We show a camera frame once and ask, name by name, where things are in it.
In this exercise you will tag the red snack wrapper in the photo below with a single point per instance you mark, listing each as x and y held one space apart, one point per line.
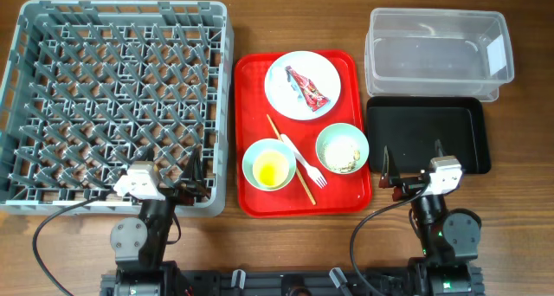
312 96

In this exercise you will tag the wooden chopstick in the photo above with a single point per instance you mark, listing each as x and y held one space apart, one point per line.
297 171

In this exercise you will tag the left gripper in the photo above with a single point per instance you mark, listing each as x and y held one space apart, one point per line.
192 181

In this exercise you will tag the pale green bowl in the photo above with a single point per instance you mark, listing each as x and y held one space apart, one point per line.
343 130

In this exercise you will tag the rice and food scraps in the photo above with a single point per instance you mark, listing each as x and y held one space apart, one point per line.
341 155

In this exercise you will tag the white round plate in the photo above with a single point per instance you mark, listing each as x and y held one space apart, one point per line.
289 102

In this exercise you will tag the yellow plastic cup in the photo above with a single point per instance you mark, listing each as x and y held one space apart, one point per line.
270 169

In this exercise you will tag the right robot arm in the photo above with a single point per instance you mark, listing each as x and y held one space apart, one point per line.
449 237

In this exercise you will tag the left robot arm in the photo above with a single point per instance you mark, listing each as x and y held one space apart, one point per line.
139 242

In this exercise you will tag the clear plastic bin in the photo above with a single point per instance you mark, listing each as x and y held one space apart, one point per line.
437 53

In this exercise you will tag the pale blue bowl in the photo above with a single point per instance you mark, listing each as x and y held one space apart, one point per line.
256 149

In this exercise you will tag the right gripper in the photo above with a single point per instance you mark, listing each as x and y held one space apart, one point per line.
408 186

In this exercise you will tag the grey dishwasher rack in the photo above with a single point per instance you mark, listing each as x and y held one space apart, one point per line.
89 86

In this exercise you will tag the white plastic fork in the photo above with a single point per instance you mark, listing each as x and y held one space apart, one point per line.
311 171

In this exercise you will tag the red plastic tray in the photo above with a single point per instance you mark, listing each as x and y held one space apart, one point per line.
344 193

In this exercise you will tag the black plastic tray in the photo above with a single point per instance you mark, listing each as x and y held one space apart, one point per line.
410 127

